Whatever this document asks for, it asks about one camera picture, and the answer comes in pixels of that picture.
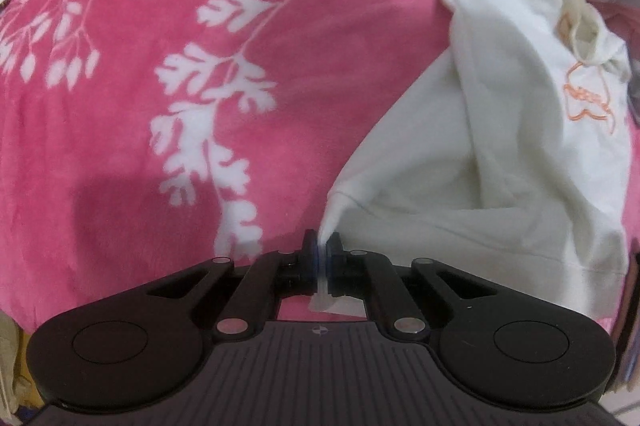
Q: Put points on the yellowish cloth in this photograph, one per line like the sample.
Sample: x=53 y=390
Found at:
x=10 y=356

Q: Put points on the cream shirt with orange print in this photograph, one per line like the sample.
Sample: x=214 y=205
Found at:
x=475 y=105

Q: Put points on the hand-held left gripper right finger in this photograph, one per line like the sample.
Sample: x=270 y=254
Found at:
x=331 y=258

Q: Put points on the pink floral blanket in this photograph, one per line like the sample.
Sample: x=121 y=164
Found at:
x=150 y=30

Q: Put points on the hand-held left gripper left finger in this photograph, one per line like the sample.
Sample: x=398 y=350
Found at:
x=309 y=257

